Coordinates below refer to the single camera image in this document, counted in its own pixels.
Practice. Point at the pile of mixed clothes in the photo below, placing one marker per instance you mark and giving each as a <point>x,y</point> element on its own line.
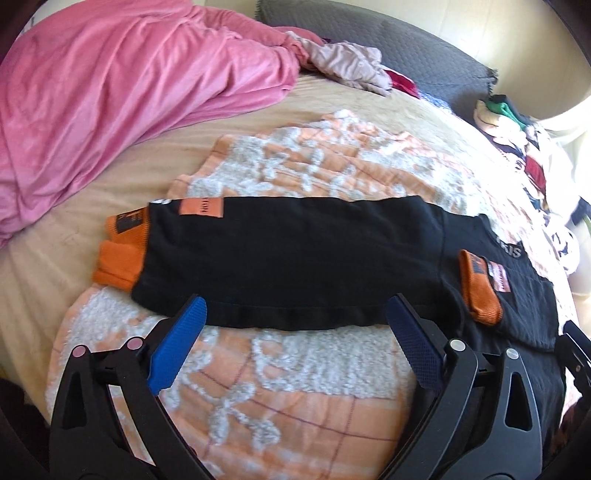
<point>535,157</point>

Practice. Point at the pink blanket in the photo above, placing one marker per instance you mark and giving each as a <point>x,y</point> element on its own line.
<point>115,92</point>

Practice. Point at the beige crumpled garment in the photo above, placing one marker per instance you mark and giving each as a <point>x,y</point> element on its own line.
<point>351,62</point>

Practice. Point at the red garment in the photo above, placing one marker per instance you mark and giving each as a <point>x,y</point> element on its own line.
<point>405,84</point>

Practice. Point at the beige bed sheet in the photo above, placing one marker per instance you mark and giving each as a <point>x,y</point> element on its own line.
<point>115,175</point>

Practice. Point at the blue patterned cloth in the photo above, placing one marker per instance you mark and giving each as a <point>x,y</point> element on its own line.
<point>436,99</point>

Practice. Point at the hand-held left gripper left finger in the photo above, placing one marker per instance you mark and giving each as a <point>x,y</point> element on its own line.
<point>178,350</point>

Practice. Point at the orange and white floral blanket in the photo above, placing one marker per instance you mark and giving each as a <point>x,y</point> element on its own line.
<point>286,392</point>

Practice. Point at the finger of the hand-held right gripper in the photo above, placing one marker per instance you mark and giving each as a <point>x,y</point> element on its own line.
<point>575,344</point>

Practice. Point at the black sweatshirt with orange cuffs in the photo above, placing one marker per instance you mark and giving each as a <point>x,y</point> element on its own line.
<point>295,258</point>

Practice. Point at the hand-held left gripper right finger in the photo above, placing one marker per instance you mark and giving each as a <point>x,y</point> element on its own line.
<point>415,346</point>

